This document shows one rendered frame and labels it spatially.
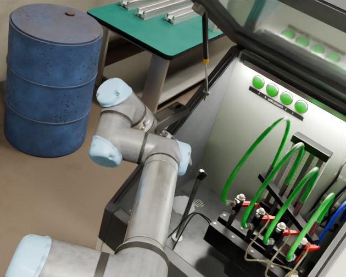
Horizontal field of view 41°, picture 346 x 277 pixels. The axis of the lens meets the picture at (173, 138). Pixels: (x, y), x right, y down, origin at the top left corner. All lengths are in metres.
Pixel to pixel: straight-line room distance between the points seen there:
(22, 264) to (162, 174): 0.35
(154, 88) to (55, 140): 0.88
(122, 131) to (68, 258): 0.39
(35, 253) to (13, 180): 2.37
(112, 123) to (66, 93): 1.95
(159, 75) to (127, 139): 2.50
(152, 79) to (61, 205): 1.21
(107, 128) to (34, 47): 1.85
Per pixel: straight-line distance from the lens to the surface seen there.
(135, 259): 0.76
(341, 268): 1.55
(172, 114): 1.20
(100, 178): 3.17
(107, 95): 1.06
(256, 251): 1.65
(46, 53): 2.83
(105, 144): 1.02
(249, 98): 1.77
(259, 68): 1.69
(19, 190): 3.03
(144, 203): 0.88
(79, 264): 0.73
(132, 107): 1.08
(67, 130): 3.16
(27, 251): 0.74
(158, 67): 3.49
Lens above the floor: 2.11
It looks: 35 degrees down
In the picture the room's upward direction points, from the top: 17 degrees clockwise
